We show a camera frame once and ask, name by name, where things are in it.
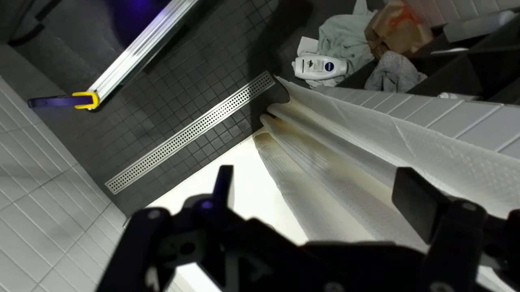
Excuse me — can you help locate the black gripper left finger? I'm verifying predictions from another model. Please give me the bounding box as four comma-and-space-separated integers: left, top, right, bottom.
96, 165, 304, 292

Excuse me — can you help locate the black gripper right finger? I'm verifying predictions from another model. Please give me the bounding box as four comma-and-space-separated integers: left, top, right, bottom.
392, 167, 520, 292

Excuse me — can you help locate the white shower curtain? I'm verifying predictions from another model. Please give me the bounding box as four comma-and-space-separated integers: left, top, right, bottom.
256, 78, 520, 250

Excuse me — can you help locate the steel linear floor drain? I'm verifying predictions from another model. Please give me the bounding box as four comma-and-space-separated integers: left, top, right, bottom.
106, 71, 275, 194

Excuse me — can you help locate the dark shelf cabinet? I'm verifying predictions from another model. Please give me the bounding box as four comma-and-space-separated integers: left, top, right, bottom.
335, 14, 520, 107

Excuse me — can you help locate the crumpled grey cloth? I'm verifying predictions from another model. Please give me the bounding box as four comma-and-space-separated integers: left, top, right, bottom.
365, 50, 426, 92

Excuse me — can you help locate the white nivea bottle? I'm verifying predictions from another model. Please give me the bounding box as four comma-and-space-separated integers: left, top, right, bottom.
293, 55, 348, 79

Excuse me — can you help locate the aluminium rail with yellow clip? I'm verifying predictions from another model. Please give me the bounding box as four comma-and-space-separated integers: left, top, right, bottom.
28, 0, 200, 112

